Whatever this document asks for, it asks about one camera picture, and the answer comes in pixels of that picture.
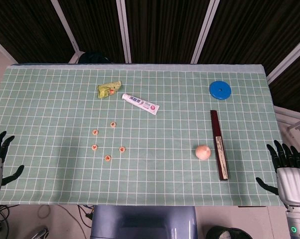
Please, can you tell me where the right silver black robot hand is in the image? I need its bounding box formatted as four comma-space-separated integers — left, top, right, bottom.
256, 139, 300, 207

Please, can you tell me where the chrome metal floor part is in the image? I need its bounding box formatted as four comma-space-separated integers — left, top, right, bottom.
27, 225, 50, 239

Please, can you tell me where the black waste bin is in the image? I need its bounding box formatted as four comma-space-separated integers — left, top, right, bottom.
205, 226, 253, 239

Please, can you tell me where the peach-coloured wooden ball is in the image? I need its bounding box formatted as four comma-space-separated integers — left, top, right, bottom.
195, 144, 212, 160

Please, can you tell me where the dark brown long box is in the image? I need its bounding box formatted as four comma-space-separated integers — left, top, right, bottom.
210, 110, 230, 181

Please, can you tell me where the blue plastic disc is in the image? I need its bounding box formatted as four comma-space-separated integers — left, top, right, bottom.
209, 81, 232, 101

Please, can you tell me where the green checked tablecloth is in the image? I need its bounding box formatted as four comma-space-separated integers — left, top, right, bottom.
0, 64, 287, 207

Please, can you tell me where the green crumpled snack packet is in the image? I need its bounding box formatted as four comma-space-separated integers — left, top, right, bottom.
97, 80, 123, 100

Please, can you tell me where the black chair back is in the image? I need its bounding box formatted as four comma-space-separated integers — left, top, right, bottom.
79, 51, 111, 64

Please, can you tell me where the blue-grey robot torso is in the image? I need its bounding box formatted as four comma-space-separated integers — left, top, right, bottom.
90, 205, 198, 239

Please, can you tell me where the white toothpaste tube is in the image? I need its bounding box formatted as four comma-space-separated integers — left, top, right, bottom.
122, 93, 160, 116

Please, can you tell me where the white metal frame stand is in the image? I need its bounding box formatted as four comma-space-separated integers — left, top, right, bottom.
273, 106, 300, 150

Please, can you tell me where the white partition post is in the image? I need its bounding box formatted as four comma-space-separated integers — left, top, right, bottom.
191, 0, 220, 63
266, 32, 300, 84
50, 0, 82, 63
116, 0, 132, 63
0, 33, 18, 65

